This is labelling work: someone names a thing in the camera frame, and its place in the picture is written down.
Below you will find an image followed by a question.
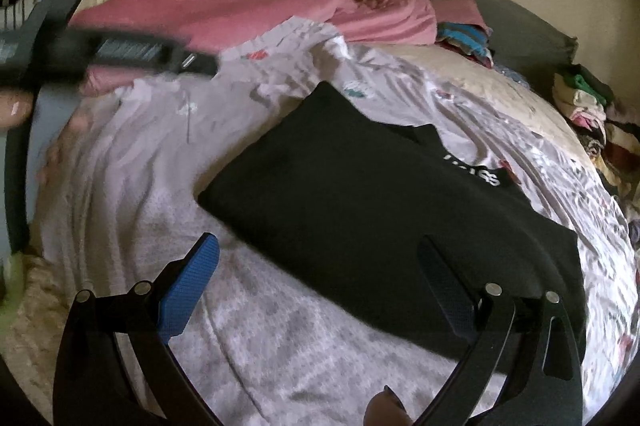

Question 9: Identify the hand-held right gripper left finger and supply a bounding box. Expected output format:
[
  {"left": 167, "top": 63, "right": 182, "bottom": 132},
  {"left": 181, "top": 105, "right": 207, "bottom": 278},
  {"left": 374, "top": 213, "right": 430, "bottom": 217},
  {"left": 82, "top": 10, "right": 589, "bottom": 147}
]
[{"left": 52, "top": 232, "right": 223, "bottom": 426}]

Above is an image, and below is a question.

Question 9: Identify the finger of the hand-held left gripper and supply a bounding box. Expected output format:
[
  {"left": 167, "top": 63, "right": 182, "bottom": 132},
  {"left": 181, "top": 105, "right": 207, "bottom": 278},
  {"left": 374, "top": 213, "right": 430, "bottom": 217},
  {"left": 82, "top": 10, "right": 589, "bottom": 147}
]
[{"left": 75, "top": 28, "right": 222, "bottom": 80}]

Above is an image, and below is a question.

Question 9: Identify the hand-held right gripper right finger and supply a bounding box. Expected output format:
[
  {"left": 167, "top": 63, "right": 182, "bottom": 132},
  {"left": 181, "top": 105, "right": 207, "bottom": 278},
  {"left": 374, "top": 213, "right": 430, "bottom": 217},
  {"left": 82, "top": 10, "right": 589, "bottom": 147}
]
[{"left": 416, "top": 235, "right": 586, "bottom": 426}]

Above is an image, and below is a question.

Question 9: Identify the black sweatshirt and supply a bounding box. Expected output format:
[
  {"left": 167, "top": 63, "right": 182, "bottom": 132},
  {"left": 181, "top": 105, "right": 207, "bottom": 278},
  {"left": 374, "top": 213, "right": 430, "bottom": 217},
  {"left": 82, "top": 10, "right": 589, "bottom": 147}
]
[{"left": 197, "top": 80, "right": 587, "bottom": 357}]

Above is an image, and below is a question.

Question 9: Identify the pile of folded clothes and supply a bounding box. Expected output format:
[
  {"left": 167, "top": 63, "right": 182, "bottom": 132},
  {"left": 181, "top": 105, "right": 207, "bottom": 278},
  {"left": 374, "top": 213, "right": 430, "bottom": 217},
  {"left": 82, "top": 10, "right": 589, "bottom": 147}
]
[{"left": 552, "top": 63, "right": 640, "bottom": 207}]

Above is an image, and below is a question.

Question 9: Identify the person's right hand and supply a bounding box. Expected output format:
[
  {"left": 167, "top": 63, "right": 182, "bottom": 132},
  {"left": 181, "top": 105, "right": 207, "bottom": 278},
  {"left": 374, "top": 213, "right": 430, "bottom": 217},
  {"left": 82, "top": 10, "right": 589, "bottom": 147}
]
[{"left": 363, "top": 385, "right": 414, "bottom": 426}]

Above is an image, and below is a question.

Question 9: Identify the person's left hand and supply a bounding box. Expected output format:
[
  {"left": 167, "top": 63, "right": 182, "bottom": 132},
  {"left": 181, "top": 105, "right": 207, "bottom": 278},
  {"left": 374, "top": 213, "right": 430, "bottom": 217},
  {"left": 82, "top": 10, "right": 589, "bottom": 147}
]
[{"left": 0, "top": 88, "right": 94, "bottom": 187}]

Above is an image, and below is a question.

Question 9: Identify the white printed blanket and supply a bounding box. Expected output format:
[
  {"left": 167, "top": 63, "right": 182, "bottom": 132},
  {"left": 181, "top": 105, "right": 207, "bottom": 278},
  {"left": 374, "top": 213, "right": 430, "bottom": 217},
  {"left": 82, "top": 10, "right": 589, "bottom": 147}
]
[{"left": 30, "top": 16, "right": 637, "bottom": 426}]

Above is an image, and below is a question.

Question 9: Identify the pink blanket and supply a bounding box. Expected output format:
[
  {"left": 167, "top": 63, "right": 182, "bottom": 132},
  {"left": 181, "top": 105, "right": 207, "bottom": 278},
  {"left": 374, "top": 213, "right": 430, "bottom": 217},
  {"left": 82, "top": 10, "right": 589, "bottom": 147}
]
[{"left": 70, "top": 0, "right": 437, "bottom": 96}]

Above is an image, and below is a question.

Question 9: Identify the light green cloth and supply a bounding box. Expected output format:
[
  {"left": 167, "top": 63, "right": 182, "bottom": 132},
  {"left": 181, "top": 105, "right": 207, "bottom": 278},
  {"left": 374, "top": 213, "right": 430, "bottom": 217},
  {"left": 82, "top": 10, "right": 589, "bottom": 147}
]
[{"left": 0, "top": 251, "right": 27, "bottom": 323}]

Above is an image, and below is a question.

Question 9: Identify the beige bed sheet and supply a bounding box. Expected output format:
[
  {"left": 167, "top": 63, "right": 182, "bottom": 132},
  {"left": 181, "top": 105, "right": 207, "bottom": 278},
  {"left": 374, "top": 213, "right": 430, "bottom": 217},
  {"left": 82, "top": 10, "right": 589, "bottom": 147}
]
[{"left": 380, "top": 43, "right": 597, "bottom": 167}]

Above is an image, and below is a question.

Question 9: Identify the blue patterned cloth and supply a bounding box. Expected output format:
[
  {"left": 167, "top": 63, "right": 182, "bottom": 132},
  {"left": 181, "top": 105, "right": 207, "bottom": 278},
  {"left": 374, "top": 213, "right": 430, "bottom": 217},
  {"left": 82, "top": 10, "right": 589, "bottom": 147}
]
[{"left": 495, "top": 64, "right": 532, "bottom": 92}]

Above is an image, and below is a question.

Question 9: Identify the striped knit cloth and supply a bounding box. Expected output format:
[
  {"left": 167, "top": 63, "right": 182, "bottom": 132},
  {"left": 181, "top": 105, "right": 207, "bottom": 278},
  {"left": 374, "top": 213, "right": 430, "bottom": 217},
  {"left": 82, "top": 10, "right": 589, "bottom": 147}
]
[{"left": 437, "top": 22, "right": 497, "bottom": 69}]

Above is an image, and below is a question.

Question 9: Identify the pink pillow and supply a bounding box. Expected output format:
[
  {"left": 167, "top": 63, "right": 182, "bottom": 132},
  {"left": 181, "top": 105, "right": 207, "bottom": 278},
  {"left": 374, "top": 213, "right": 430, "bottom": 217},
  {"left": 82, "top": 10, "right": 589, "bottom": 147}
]
[{"left": 432, "top": 0, "right": 489, "bottom": 31}]

